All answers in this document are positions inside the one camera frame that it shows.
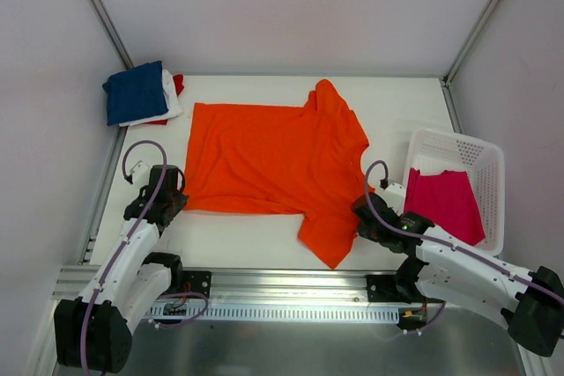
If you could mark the magenta t shirt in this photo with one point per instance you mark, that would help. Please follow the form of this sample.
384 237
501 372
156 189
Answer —
447 200

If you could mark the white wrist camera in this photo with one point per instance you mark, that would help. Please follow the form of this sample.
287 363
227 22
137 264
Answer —
138 172
394 195

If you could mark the folded red t shirt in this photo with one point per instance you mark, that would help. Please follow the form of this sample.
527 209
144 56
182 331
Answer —
177 83

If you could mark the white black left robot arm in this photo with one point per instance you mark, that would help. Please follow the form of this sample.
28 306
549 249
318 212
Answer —
94 331

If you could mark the orange t shirt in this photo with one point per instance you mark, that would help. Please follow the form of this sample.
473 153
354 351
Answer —
266 160

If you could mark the white plastic basket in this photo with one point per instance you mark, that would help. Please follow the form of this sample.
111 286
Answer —
433 151

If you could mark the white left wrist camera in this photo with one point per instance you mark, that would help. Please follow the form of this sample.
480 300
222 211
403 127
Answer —
138 172

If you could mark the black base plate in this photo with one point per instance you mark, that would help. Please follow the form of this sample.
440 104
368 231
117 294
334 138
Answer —
199 281
383 290

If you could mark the folded white t shirt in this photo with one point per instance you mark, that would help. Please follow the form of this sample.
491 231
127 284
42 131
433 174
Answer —
169 94

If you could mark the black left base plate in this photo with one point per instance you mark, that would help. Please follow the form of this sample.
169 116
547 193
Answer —
199 281

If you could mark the folded blue t shirt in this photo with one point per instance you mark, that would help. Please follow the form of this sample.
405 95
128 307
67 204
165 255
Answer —
135 94

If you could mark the aluminium mounting rail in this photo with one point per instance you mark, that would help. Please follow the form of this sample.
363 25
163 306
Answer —
299 287

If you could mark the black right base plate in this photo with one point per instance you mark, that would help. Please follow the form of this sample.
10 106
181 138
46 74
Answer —
383 290

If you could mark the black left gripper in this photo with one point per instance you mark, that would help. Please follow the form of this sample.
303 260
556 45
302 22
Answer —
177 199

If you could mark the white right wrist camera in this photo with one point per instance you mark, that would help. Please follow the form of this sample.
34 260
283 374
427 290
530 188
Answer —
394 195

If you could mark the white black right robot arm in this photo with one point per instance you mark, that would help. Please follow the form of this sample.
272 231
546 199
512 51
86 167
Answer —
528 304

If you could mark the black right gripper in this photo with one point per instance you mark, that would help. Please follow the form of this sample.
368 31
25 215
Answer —
364 211

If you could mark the white slotted cable duct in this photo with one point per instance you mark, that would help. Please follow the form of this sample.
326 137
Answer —
274 313

